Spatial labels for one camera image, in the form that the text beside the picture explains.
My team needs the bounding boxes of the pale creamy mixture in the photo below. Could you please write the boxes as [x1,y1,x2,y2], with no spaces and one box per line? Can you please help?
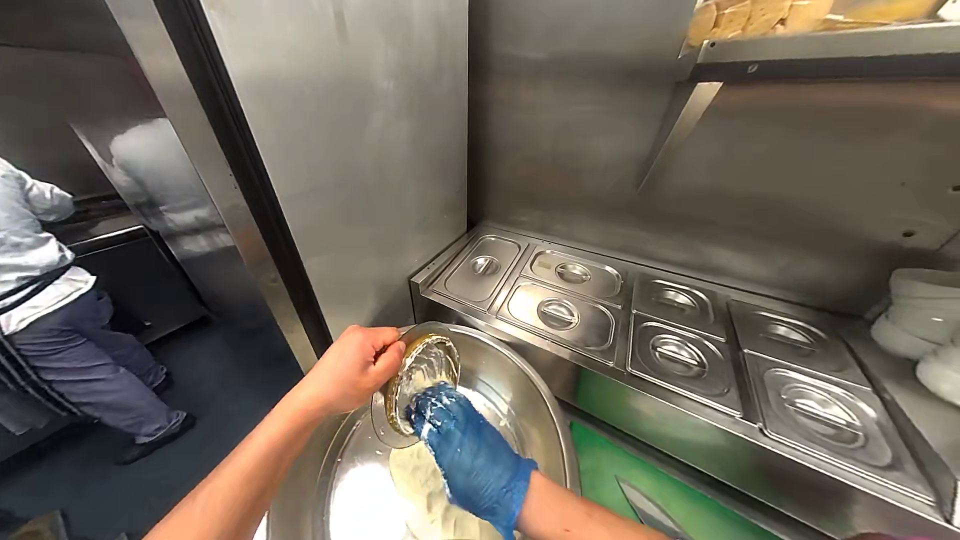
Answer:
[388,441,505,540]

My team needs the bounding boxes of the tall steel partition cabinet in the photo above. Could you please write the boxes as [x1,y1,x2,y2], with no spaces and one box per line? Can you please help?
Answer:
[105,0,471,374]

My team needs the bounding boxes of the dark steel kitchen appliance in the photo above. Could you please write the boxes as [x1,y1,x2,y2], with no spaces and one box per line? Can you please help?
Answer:
[43,193,213,348]

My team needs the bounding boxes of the green cutting board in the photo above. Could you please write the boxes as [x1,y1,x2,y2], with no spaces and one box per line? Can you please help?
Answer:
[570,367,785,540]

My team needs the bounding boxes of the person's left hand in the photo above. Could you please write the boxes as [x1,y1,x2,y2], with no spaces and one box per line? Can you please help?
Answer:
[306,324,407,416]

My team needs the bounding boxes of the steel wall shelf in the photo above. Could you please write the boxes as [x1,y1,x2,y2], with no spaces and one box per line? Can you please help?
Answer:
[637,20,960,192]

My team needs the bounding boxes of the pile of bread slices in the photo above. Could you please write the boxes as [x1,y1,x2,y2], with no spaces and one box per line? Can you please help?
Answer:
[687,0,835,48]

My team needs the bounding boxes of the set of steel container lids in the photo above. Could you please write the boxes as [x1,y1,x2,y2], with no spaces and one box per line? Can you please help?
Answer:
[434,234,936,505]

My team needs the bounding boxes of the person's right forearm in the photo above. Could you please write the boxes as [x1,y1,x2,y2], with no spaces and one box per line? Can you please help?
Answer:
[516,470,674,540]

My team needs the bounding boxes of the round bowl with wide rim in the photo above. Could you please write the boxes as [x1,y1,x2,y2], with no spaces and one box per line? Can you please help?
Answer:
[371,322,462,450]

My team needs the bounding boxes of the person's right hand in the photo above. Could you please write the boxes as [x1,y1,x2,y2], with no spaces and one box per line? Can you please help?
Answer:
[405,382,539,540]

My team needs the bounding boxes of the large steel mixing bowl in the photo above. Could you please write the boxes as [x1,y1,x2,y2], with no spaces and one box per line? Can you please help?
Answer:
[267,324,580,540]

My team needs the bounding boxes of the stacks of white bowls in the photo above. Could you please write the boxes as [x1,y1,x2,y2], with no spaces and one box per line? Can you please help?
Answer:
[868,267,960,407]

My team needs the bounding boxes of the steel prep counter unit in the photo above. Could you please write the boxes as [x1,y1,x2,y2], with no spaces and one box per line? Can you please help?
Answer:
[409,223,960,540]

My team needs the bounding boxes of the knife with steel blade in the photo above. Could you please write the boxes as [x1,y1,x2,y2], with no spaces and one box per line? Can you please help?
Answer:
[615,475,693,540]

